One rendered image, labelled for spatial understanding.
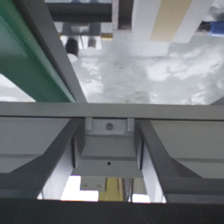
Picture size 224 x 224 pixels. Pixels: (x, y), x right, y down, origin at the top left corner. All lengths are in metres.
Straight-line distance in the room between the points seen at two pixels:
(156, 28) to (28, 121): 0.26
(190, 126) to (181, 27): 0.20
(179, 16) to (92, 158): 0.26
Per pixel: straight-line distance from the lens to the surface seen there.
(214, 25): 0.42
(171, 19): 0.32
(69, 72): 0.17
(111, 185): 6.49
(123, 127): 0.16
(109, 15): 0.47
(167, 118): 0.16
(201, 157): 0.19
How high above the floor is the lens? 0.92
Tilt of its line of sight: 17 degrees down
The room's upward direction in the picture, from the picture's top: 179 degrees counter-clockwise
